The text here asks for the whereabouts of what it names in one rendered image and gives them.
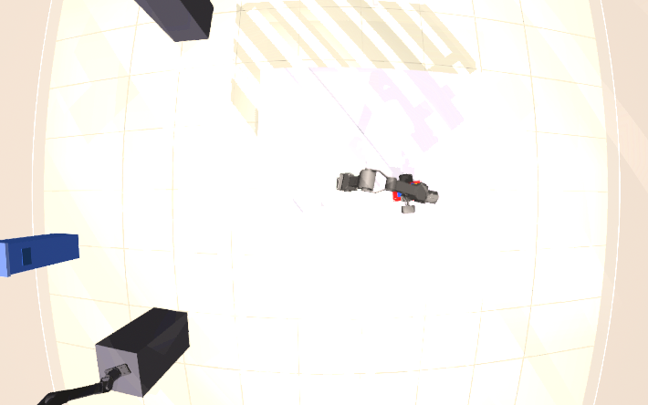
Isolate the red circuit board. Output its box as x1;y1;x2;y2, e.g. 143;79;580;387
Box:
393;182;419;202

